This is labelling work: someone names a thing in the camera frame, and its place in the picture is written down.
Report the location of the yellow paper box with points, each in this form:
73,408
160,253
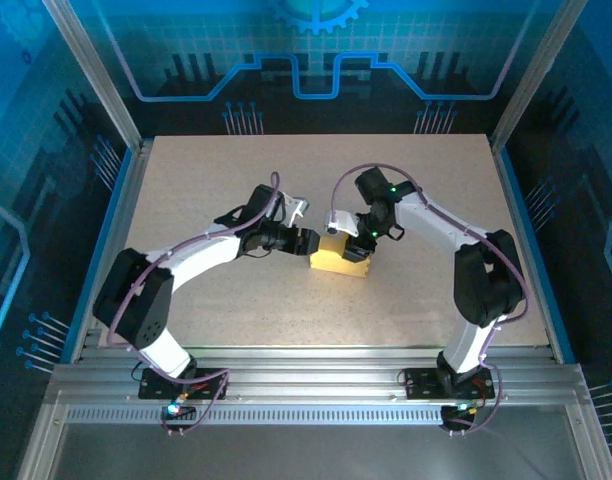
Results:
328,260

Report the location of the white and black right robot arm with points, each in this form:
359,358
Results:
436,220

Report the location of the small controller board with LEDs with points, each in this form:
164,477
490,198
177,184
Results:
458,412
178,411

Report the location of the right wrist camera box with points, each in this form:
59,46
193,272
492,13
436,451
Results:
342,222

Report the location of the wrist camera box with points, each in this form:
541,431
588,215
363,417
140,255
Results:
342,222
298,206

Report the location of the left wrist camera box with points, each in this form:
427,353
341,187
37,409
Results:
298,206

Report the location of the aluminium mounting rail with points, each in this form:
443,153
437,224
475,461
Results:
311,375

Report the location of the aluminium table side rail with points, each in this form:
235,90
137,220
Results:
128,190
506,190

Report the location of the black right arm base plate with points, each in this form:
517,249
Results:
421,385

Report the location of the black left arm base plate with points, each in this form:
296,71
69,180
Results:
211,385

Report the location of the aluminium frame post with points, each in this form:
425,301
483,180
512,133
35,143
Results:
536,70
96,75

